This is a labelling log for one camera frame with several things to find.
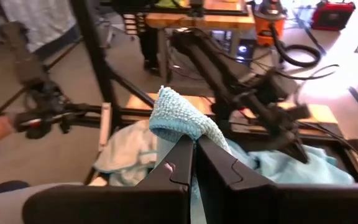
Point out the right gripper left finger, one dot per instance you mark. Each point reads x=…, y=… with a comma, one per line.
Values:
x=154, y=202

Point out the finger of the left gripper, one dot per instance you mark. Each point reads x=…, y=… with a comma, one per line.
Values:
x=297, y=143
x=286, y=143

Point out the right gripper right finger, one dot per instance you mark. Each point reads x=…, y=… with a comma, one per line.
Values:
x=244, y=202

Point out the light blue waffle microfiber towel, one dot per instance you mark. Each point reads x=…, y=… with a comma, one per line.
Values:
x=179, y=115

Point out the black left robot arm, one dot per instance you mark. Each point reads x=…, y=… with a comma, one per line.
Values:
x=204, y=59

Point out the teal microfiber towel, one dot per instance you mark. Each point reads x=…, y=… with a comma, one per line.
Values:
x=275, y=171

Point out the pale teal-edged microfiber towel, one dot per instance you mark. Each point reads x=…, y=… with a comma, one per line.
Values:
x=123, y=155

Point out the orange shop vacuum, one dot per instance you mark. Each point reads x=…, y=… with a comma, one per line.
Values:
x=269, y=31

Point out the wooden workbench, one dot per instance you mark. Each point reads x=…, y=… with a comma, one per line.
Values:
x=216, y=21

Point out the red tool box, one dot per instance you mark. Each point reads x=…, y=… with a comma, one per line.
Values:
x=331, y=17

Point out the black rig frame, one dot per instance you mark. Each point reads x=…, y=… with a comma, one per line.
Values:
x=95, y=46

